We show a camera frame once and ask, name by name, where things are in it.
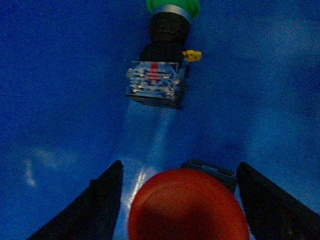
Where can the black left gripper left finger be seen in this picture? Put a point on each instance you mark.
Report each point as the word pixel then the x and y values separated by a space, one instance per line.
pixel 93 214

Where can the green push button middle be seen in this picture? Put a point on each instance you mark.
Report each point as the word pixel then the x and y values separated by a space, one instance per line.
pixel 157 78

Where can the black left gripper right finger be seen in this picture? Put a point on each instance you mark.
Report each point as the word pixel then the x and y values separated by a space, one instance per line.
pixel 272 213

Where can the red mushroom push button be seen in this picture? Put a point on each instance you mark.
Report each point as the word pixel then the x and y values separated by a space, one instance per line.
pixel 193 202

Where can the blue left plastic bin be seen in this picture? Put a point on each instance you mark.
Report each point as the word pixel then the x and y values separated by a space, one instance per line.
pixel 64 117

